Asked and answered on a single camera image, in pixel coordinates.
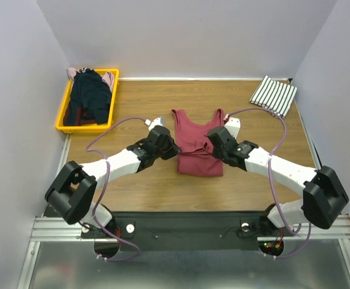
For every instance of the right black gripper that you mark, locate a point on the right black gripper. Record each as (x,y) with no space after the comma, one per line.
(215,147)

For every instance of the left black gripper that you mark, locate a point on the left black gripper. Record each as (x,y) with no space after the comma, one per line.
(173,151)

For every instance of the maroon tank top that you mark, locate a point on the maroon tank top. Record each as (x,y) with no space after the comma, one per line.
(196,157)

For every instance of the black white striped tank top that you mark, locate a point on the black white striped tank top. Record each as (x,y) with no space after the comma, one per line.
(274,96)

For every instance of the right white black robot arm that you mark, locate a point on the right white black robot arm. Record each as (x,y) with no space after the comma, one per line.
(322,196)

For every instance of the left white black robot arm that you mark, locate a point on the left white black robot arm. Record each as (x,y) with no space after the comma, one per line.
(71,192)

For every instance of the pale pink tank top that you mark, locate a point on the pale pink tank top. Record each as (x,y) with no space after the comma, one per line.
(108,78)

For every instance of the dark navy tank top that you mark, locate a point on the dark navy tank top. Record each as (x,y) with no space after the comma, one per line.
(90,101)

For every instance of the yellow plastic bin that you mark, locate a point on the yellow plastic bin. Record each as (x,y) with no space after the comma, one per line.
(91,128)

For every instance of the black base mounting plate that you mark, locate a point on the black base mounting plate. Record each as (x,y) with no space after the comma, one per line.
(176,231)

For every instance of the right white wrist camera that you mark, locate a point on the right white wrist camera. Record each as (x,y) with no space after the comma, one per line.
(232,124)

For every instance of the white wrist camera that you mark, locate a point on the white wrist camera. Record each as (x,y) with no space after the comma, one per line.
(232,124)
(151,124)

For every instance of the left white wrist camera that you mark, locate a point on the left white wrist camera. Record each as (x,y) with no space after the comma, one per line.
(151,124)

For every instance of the aluminium extrusion frame rail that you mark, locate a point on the aluminium extrusion frame rail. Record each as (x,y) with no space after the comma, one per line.
(45,229)

